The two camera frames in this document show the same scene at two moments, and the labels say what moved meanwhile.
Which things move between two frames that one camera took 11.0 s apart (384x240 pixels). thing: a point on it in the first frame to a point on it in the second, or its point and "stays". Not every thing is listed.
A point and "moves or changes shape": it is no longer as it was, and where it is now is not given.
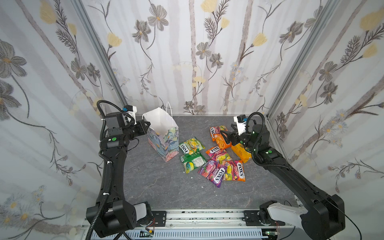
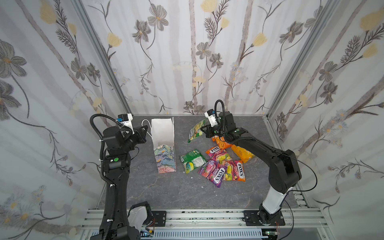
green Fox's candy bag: (192, 161) stays
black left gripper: (142, 129) to (140, 134)
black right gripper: (233, 139) to (207, 130)
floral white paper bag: (163, 133) moves or changes shape
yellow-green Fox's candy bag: (191, 146) to (196, 131)
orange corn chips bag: (221, 142) stays
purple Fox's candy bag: (213, 171) stays
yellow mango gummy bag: (241, 152) stays
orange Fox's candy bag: (238, 171) stays
